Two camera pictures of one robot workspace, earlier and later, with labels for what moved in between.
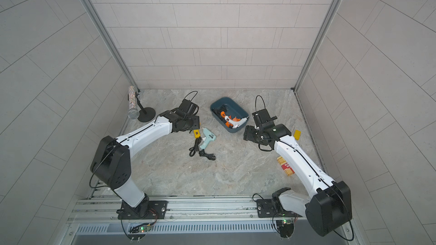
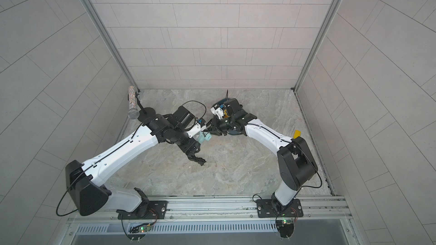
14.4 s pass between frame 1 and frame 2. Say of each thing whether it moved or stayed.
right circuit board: stayed
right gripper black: moved
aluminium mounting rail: stayed
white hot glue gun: moved
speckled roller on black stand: stayed
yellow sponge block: stayed
